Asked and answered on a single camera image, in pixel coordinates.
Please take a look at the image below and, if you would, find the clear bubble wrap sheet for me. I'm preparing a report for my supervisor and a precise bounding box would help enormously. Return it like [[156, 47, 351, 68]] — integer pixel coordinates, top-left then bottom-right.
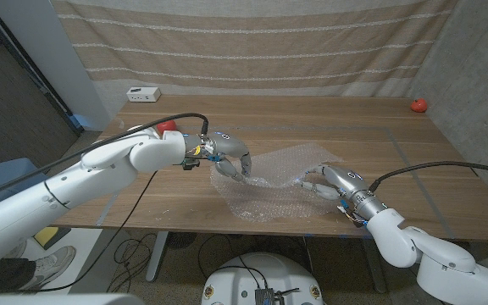
[[208, 141, 345, 224]]

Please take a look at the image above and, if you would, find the dark trouser leg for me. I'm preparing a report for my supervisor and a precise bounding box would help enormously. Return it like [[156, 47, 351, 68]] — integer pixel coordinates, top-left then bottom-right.
[[0, 256, 37, 293]]

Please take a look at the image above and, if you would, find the white power strip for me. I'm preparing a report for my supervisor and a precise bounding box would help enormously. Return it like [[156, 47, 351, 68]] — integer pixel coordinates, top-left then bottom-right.
[[125, 86, 162, 103]]

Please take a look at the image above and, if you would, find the small orange-red tomato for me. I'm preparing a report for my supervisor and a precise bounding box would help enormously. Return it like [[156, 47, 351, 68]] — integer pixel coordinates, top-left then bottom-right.
[[410, 97, 429, 114]]

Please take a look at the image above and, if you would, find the white sneaker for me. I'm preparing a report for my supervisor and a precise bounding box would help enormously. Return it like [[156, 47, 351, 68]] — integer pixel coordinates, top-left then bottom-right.
[[19, 244, 77, 291]]

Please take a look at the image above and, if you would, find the yellow foam block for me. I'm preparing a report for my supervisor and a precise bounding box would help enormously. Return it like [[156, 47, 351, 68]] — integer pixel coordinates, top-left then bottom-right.
[[34, 226, 61, 250]]

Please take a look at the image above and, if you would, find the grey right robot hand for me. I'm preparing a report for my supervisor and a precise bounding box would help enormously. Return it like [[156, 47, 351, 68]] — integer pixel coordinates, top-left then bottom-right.
[[297, 164, 388, 221]]

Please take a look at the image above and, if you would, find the red apple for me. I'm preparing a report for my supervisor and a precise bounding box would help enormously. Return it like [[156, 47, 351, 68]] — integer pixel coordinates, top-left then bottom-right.
[[156, 119, 178, 135]]

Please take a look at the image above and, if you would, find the grey table leg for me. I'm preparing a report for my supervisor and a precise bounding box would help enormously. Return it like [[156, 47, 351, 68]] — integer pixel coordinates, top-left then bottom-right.
[[145, 230, 171, 283], [361, 238, 388, 294]]

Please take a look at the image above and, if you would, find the black torso cable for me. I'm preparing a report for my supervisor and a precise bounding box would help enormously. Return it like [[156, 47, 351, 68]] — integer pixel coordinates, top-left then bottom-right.
[[196, 233, 269, 290]]

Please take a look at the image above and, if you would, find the black floor cable coil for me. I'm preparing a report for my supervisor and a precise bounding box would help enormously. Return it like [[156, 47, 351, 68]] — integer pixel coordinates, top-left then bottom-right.
[[107, 231, 158, 294]]

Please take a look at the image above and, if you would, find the beige striped backdrop cloth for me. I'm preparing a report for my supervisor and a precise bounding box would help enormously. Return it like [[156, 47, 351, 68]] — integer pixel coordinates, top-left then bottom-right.
[[51, 0, 459, 98]]

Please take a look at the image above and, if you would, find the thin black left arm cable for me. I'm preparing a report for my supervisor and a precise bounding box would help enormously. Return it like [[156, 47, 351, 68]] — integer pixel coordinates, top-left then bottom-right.
[[0, 169, 160, 294]]

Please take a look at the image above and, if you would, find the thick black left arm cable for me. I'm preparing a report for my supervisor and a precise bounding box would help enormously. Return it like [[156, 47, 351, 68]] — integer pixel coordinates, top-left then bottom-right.
[[0, 112, 210, 204]]

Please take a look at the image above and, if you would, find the dark door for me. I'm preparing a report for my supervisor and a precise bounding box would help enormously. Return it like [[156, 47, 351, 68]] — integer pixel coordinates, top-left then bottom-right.
[[0, 7, 82, 174]]

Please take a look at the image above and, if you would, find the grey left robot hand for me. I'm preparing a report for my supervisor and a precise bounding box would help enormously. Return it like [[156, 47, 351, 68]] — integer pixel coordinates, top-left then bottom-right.
[[183, 130, 253, 184]]

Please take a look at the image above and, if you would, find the black round floor base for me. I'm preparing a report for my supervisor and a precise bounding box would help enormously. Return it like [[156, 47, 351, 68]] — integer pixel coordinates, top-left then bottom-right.
[[165, 231, 197, 250]]

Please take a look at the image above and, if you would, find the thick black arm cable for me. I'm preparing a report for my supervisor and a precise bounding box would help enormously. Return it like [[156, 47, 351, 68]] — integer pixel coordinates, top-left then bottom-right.
[[0, 112, 210, 204], [369, 160, 488, 194]]

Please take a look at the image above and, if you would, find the grey device on torso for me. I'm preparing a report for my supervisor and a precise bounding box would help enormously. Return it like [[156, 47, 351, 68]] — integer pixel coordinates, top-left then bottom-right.
[[254, 287, 288, 305]]

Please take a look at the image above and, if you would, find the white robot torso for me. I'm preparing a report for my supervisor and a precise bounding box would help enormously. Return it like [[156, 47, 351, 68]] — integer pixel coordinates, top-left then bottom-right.
[[200, 252, 324, 305]]

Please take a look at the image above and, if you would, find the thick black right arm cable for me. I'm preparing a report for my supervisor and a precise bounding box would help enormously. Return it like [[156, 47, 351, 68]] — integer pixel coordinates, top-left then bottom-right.
[[369, 160, 488, 194]]

